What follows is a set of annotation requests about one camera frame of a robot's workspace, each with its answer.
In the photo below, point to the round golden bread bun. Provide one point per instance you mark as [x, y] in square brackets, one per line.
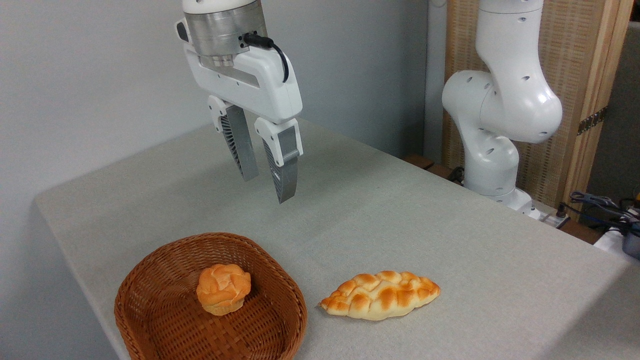
[222, 290]

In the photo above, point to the long braided bread loaf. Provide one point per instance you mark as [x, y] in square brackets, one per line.
[380, 296]

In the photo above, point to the grey tablecloth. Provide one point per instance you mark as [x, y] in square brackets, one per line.
[400, 225]

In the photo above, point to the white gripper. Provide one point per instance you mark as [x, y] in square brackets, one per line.
[265, 85]

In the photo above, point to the brown woven wicker basket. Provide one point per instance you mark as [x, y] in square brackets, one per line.
[165, 295]

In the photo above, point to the brass screen hinge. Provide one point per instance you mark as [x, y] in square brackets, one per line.
[592, 120]

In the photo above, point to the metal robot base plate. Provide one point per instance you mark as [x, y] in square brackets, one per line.
[547, 215]

